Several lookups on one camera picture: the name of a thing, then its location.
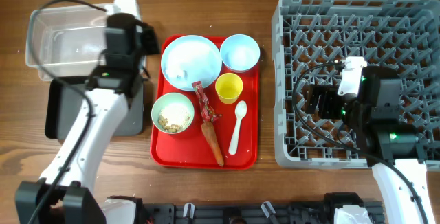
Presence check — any light blue plate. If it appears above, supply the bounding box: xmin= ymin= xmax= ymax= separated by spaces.
xmin=161 ymin=35 xmax=223 ymax=91

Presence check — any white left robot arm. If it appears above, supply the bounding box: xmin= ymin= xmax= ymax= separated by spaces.
xmin=15 ymin=13 xmax=159 ymax=223

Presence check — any yellow plastic cup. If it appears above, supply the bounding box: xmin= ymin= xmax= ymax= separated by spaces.
xmin=215 ymin=73 xmax=243 ymax=104

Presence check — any red plastic serving tray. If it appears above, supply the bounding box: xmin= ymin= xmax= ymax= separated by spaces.
xmin=150 ymin=34 xmax=261 ymax=171

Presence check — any black rectangular tray bin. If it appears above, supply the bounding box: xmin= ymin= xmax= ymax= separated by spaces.
xmin=44 ymin=76 xmax=145 ymax=140

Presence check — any white plastic spoon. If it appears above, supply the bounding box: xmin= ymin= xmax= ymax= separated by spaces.
xmin=228 ymin=100 xmax=248 ymax=155

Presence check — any light blue bowl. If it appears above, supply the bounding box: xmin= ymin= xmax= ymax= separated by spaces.
xmin=220 ymin=34 xmax=261 ymax=73

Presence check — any orange carrot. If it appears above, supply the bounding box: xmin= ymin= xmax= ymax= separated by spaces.
xmin=201 ymin=122 xmax=224 ymax=167

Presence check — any red snack wrapper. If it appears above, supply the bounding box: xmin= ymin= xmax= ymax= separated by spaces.
xmin=192 ymin=81 xmax=221 ymax=123

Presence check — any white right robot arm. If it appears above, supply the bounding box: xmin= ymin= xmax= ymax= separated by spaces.
xmin=306 ymin=56 xmax=435 ymax=223

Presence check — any green bowl with food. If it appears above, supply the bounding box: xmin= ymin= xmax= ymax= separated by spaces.
xmin=151 ymin=93 xmax=195 ymax=135

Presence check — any grey plastic dishwasher rack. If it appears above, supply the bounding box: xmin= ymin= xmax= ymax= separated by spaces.
xmin=271 ymin=0 xmax=440 ymax=172

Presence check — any clear plastic waste bin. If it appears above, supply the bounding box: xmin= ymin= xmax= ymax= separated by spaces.
xmin=25 ymin=0 xmax=146 ymax=82

